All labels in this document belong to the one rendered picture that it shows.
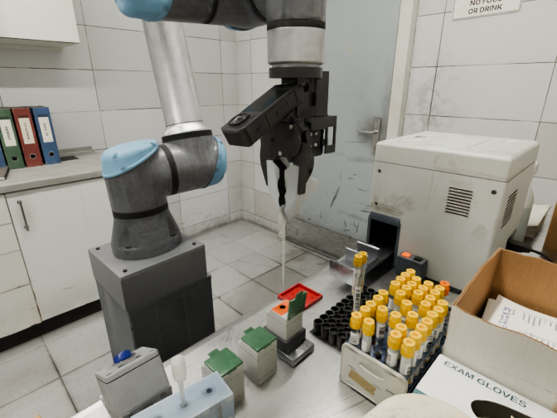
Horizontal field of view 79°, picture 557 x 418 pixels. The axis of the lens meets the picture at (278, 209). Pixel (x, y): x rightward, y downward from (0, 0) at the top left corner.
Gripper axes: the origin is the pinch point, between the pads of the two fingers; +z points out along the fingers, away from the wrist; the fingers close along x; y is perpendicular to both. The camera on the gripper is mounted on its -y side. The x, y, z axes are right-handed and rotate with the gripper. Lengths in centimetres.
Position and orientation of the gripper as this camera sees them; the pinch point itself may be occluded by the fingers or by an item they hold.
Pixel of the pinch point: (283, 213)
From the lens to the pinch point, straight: 49.9
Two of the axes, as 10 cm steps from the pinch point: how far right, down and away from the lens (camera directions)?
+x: -7.1, -2.4, 6.6
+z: 0.0, 9.4, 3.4
